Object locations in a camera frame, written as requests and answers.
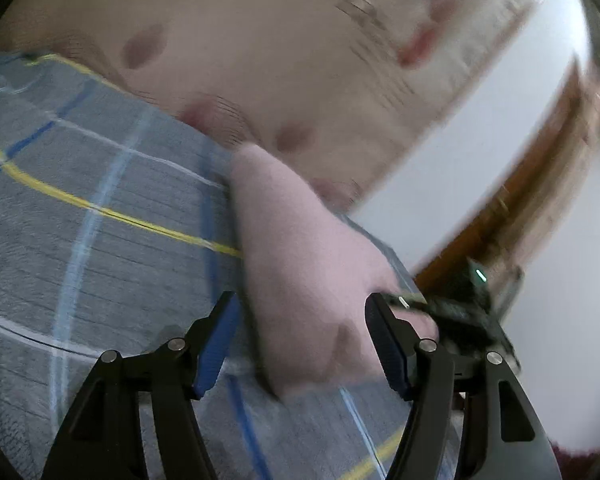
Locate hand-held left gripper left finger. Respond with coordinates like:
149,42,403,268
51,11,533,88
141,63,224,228
41,291,240,480

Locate beige leaf-print quilt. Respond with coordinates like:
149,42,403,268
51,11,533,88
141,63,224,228
0,0,556,216

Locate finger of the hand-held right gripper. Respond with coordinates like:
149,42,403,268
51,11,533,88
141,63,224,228
384,292,431,317

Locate grey plaid blanket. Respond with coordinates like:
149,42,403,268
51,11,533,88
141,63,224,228
0,52,466,480

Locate wooden bed frame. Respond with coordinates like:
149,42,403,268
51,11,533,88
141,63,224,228
415,60,600,321

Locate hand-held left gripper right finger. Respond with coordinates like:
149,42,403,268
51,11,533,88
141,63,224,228
365,292,563,480

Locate dark red cloth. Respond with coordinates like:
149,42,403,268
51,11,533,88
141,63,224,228
550,439,598,463

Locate pink small garment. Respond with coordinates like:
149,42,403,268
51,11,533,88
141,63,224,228
230,142,441,401

